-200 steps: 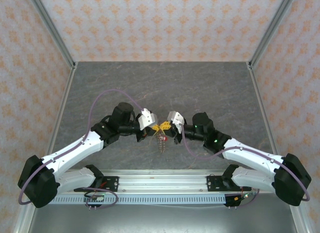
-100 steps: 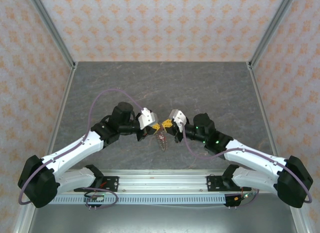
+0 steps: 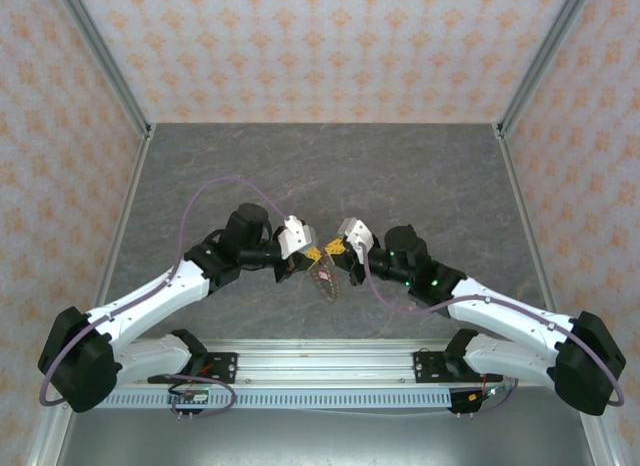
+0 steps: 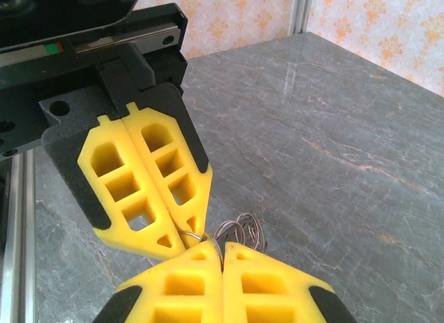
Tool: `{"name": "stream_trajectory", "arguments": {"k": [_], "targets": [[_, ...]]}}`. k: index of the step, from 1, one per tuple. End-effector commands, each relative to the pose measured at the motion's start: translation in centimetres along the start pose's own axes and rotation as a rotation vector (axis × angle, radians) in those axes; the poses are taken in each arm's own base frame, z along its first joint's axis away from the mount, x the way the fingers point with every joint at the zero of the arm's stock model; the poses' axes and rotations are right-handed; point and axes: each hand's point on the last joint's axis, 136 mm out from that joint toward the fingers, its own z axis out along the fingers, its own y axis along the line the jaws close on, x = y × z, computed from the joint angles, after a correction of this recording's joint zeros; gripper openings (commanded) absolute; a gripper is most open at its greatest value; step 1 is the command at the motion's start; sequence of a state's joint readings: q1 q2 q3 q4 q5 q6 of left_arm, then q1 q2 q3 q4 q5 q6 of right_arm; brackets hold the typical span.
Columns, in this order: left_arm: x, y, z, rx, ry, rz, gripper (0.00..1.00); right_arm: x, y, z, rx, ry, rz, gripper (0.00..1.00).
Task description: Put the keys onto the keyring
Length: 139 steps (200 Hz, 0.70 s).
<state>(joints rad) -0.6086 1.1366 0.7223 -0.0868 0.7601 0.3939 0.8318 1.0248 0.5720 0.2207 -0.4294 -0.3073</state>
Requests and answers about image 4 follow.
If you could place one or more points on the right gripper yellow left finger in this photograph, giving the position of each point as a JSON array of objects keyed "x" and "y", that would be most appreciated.
[{"x": 208, "y": 292}]

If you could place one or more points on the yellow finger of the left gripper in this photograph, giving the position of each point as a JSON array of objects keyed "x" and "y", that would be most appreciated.
[
  {"x": 194, "y": 184},
  {"x": 90, "y": 184}
]

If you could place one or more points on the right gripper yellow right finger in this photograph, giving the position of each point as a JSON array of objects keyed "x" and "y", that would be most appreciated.
[{"x": 232, "y": 292}]

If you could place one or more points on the aluminium base rail beam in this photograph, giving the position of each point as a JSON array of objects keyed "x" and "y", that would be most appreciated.
[{"x": 21, "y": 233}]

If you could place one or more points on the aluminium frame post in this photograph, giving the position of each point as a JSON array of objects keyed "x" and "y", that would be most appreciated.
[{"x": 299, "y": 11}]

